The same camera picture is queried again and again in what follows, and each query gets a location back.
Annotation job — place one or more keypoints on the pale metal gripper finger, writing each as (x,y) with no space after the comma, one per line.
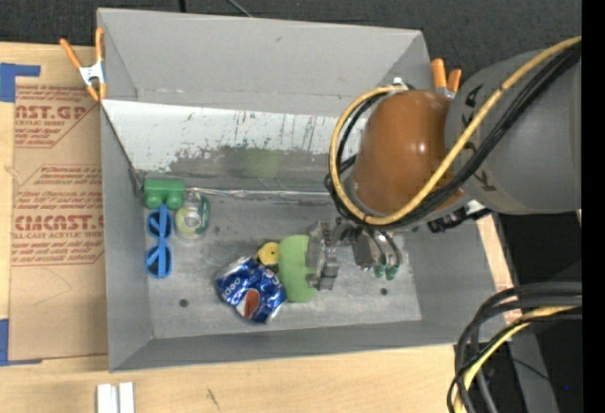
(326,278)
(319,235)

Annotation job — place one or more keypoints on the grey metal bin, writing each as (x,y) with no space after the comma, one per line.
(331,307)

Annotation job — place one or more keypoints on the light green soft toy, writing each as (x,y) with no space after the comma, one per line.
(294,269)

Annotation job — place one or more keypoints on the yellow round toy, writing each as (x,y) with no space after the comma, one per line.
(267,253)

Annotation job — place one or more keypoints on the crushed blue soda can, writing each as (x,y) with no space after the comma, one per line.
(250,290)

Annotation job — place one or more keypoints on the green and clear tape roll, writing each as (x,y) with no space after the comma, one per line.
(193,218)

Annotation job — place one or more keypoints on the blue sunglasses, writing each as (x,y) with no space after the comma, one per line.
(160,255)

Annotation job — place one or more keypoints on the green toy building block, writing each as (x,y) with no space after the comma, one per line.
(163,191)

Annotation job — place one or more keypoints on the brown cardboard board red print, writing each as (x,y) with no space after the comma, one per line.
(57,302)

